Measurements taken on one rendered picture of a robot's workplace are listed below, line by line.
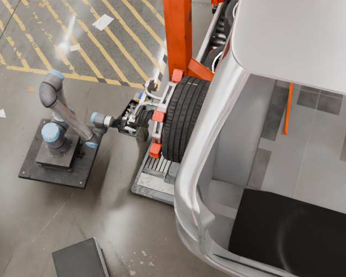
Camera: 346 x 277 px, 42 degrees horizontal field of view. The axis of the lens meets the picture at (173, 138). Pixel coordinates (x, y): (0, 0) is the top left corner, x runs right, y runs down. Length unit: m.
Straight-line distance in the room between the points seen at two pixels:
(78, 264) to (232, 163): 1.43
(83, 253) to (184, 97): 1.44
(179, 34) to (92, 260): 1.83
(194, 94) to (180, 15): 0.57
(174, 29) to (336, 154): 1.44
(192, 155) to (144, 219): 1.74
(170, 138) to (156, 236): 1.10
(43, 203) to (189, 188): 2.19
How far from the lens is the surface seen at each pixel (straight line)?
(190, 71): 3.74
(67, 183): 3.94
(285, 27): 1.22
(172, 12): 3.29
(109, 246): 3.98
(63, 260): 3.67
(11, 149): 4.63
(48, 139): 3.78
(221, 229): 3.01
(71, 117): 3.43
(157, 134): 3.24
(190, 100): 3.14
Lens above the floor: 3.75
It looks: 60 degrees down
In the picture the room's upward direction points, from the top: 5 degrees counter-clockwise
